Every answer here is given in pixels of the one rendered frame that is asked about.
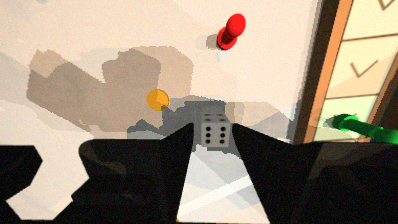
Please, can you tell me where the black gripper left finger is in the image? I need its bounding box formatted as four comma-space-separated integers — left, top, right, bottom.
78, 123, 194, 221

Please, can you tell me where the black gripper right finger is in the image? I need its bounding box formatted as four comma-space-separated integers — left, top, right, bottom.
232, 123, 398, 224

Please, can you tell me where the green game pawn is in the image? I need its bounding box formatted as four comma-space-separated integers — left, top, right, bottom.
332, 113, 398, 144

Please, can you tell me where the red pawn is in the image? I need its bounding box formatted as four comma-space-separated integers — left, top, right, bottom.
217, 14, 246, 50

